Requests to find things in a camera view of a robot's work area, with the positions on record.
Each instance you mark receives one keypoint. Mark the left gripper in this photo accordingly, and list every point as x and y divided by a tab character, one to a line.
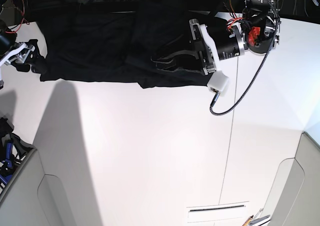
204	48

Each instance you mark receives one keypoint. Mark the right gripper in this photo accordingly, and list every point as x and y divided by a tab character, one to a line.
25	57

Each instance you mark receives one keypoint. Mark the black T-shirt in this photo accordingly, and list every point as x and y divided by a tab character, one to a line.
117	47

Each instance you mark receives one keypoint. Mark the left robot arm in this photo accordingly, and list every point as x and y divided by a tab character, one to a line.
254	31

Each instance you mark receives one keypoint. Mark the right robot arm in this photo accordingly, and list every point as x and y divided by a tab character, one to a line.
15	14

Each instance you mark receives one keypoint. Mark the blue black tool pile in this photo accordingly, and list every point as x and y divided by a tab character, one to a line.
13	150

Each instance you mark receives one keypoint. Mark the black thin rod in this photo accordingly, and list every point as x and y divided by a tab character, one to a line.
217	208

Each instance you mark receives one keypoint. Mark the grey metal tool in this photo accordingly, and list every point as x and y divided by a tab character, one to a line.
260	221

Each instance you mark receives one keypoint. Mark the grey right chair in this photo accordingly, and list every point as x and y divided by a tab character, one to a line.
294	198

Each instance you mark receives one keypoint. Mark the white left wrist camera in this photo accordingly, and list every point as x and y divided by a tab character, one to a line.
218	83

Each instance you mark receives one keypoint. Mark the yellow handled tool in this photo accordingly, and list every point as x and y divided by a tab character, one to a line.
246	223

